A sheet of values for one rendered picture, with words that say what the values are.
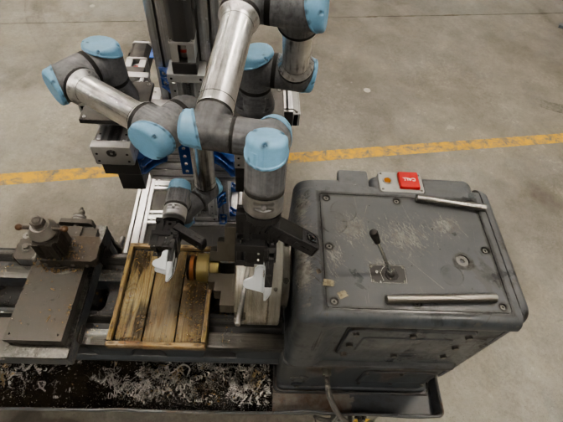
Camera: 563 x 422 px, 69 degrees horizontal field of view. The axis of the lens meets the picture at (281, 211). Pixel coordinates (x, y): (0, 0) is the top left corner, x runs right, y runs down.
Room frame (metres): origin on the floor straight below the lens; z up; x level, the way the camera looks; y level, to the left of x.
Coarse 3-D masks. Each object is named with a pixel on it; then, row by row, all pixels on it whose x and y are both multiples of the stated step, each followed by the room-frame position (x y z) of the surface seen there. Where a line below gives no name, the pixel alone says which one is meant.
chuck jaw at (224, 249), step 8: (232, 224) 0.65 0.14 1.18; (232, 232) 0.62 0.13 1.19; (224, 240) 0.61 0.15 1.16; (232, 240) 0.60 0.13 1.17; (216, 248) 0.60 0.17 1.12; (224, 248) 0.59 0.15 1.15; (232, 248) 0.59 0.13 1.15; (216, 256) 0.57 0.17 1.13; (224, 256) 0.57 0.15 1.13; (232, 256) 0.57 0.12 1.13
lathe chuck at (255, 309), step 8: (240, 272) 0.48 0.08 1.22; (240, 280) 0.46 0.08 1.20; (240, 288) 0.45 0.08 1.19; (248, 296) 0.44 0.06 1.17; (256, 296) 0.44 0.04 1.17; (248, 304) 0.42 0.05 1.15; (256, 304) 0.43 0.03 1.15; (264, 304) 0.43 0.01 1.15; (248, 312) 0.41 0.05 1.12; (256, 312) 0.42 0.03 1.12; (264, 312) 0.42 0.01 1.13; (248, 320) 0.41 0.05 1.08; (256, 320) 0.41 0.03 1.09; (264, 320) 0.41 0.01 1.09
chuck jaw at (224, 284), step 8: (208, 280) 0.50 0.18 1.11; (216, 280) 0.50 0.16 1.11; (224, 280) 0.50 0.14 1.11; (232, 280) 0.51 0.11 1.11; (216, 288) 0.48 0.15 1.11; (224, 288) 0.48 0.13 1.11; (232, 288) 0.48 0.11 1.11; (216, 296) 0.46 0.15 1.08; (224, 296) 0.45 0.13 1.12; (232, 296) 0.46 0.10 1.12; (224, 304) 0.43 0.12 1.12; (232, 304) 0.43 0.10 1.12; (232, 312) 0.42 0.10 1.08
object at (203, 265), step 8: (192, 256) 0.56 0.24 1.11; (200, 256) 0.57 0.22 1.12; (208, 256) 0.57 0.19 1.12; (192, 264) 0.54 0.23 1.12; (200, 264) 0.54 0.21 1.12; (208, 264) 0.54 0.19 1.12; (216, 264) 0.55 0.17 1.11; (192, 272) 0.52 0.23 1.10; (200, 272) 0.52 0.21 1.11; (208, 272) 0.52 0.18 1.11; (216, 272) 0.53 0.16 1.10; (200, 280) 0.51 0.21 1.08
